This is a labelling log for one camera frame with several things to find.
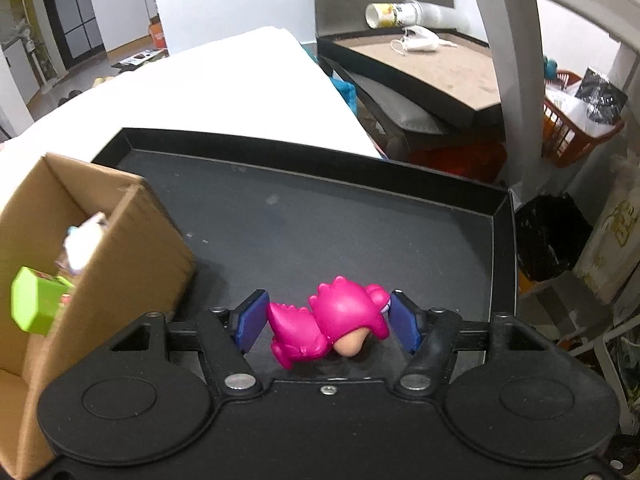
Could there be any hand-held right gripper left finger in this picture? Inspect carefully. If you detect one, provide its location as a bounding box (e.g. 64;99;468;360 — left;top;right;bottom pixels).
107;288;271;394

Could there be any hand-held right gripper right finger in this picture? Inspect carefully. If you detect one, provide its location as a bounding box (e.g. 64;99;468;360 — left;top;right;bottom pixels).
389;290;551;394

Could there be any pink dinosaur toy figure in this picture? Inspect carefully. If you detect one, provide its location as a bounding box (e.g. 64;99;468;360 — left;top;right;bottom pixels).
266;276;391;372

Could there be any black shallow tray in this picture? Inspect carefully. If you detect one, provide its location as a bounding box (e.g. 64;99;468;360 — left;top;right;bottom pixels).
90;127;516;376

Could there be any brown cardboard box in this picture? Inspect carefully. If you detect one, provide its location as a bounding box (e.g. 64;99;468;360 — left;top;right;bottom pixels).
0;152;196;480

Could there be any lavender white block figure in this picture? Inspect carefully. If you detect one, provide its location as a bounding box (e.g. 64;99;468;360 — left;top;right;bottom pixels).
62;212;108;273

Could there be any green hexagonal plastic cup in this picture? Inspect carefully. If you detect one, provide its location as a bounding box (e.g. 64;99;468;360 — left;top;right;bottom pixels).
11;266;76;335

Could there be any black plastic bag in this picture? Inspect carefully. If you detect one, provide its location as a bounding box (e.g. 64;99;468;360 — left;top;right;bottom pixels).
515;194;593;282

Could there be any grey cushion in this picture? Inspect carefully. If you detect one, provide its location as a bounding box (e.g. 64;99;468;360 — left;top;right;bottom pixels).
345;70;451;136

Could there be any white printed paper bag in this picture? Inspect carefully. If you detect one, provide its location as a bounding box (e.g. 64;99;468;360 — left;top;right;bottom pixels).
572;200;640;306

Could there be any teal cloth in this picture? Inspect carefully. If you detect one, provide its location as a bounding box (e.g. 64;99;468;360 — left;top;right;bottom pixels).
330;77;357;111

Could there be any orange plastic basket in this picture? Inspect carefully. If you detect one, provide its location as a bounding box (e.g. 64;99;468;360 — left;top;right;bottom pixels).
542;70;626;168

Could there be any black framed brown board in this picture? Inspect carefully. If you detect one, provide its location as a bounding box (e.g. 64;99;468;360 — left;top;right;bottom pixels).
315;27;503;128

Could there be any white table leg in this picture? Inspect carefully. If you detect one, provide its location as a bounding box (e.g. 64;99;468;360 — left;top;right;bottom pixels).
465;0;546;201

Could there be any white face mask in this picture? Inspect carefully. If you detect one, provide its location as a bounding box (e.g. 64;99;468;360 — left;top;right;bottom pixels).
391;25;458;55

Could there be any orange printed box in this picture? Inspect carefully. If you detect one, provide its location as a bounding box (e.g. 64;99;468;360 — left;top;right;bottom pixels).
149;15;166;53

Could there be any white cabinet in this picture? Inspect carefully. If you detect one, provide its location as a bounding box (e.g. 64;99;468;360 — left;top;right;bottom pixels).
90;0;158;53

